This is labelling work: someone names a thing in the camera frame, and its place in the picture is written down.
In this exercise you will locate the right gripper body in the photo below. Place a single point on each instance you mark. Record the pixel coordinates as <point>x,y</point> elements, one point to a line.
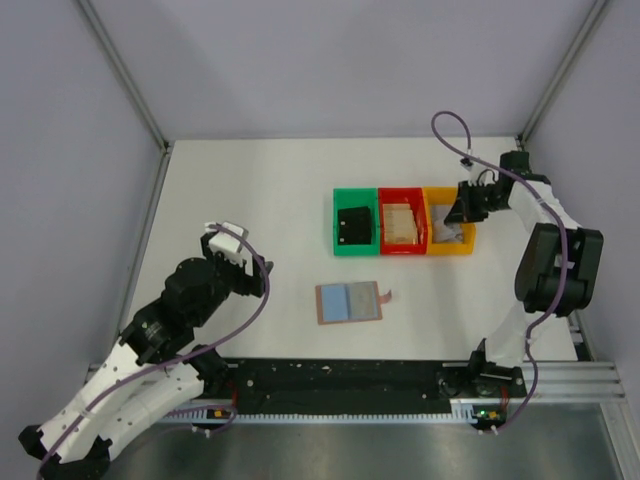
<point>479,200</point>

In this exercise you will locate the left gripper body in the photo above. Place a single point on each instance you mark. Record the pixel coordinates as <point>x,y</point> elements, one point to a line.
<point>233,273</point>

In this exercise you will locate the yellow plastic bin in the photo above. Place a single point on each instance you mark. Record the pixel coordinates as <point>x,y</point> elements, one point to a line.
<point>446,196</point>

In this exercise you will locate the red plastic bin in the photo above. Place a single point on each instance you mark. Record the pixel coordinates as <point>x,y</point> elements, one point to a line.
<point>414,197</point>

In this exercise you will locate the green plastic bin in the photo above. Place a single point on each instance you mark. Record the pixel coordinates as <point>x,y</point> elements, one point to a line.
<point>355,197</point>

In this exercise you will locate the brown leather card holder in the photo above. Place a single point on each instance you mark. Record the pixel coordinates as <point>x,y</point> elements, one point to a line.
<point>350,302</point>

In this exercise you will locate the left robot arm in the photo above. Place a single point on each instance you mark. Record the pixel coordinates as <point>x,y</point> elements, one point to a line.
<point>147,375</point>

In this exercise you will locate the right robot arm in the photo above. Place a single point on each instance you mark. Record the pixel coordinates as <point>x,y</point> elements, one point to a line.
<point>558,270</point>

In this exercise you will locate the silver cards stack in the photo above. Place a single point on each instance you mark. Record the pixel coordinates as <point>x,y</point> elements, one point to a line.
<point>443,233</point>

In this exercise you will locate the gold cards stack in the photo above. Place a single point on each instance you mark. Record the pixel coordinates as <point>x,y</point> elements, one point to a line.
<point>399,224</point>

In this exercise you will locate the black cards stack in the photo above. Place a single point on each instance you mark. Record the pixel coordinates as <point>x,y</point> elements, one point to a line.
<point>355,226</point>

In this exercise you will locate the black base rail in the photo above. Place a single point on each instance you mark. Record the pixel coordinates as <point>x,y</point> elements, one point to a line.
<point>269,386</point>

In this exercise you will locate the grey cable duct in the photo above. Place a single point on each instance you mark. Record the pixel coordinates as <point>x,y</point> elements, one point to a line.
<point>460,414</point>

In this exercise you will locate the aluminium frame profile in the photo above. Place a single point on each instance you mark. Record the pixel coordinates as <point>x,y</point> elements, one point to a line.
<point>121,72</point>

